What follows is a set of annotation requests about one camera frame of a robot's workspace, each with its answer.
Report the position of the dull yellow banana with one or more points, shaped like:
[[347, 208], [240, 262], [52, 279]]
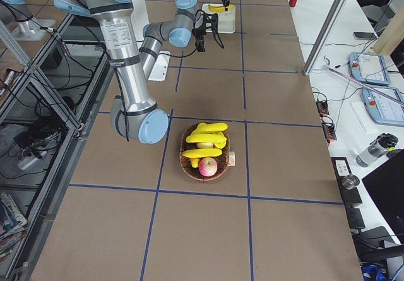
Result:
[[216, 8]]

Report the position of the bright yellow banana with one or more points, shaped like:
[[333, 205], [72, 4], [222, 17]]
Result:
[[196, 138]]

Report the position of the lime yellow banana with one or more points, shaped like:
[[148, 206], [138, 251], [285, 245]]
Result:
[[210, 128]]

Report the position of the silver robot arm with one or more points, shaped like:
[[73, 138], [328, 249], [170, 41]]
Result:
[[134, 113], [190, 22]]

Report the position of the yellow banana lower basket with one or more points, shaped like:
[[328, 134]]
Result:
[[202, 153]]

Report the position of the brown wicker basket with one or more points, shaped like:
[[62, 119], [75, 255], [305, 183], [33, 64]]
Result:
[[190, 165]]

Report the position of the white bear print tray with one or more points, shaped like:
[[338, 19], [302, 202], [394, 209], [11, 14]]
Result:
[[226, 20]]

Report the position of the pale peach apple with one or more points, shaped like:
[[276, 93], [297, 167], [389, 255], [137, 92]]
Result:
[[205, 145]]

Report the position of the white paper tag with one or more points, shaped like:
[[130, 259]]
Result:
[[231, 159]]

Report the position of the pink red apple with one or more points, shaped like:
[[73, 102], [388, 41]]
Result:
[[208, 167]]

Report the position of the orange black power strip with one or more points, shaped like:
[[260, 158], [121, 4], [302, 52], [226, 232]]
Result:
[[327, 123]]

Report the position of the blue teach pendant far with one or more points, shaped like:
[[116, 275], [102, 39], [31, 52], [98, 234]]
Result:
[[369, 68]]

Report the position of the blue teach pendant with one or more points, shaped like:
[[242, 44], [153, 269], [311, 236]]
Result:
[[369, 68], [384, 105]]

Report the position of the blue teach pendant near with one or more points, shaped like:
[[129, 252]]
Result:
[[384, 105]]

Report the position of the steel cup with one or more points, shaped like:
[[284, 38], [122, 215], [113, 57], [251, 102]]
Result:
[[350, 181]]

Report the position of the grey water bottle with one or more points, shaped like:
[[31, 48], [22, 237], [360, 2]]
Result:
[[383, 144]]

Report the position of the black monitor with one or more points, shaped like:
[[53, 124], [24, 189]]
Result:
[[385, 187]]

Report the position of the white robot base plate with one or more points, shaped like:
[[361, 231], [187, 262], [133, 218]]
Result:
[[160, 68]]

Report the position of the aluminium frame post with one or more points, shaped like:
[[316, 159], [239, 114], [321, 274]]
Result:
[[332, 16]]

